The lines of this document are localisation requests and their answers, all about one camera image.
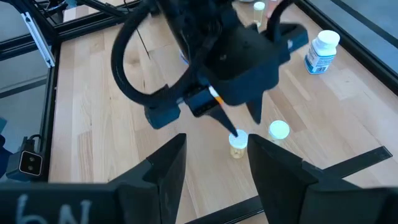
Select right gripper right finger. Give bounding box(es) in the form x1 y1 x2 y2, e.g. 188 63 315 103
248 134 330 224

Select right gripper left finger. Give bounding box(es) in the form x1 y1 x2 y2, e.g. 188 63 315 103
116 133 187 224

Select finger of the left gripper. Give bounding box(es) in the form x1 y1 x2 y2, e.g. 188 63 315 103
210 107 239 138
246 95 264 124

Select orange pill bottle white cap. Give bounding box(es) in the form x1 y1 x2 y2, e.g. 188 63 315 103
207 85 225 106

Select small white cap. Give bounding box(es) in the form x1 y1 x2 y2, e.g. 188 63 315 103
228 129 249 160

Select yellow pill bottle white cap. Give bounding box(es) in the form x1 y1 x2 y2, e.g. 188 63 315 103
252 1 266 28
267 119 291 146

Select white medicine bottle blue label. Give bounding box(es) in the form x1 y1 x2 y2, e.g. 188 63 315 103
303 29 341 75

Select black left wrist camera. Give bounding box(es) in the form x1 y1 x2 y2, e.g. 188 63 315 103
185 86 220 118

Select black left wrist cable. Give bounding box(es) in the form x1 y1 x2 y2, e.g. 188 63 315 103
110 0 187 130

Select black table-level camera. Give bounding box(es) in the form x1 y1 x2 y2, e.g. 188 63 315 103
5 134 44 183

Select silver aluminium bracket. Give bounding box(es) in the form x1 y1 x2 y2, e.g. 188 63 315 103
21 11 56 68

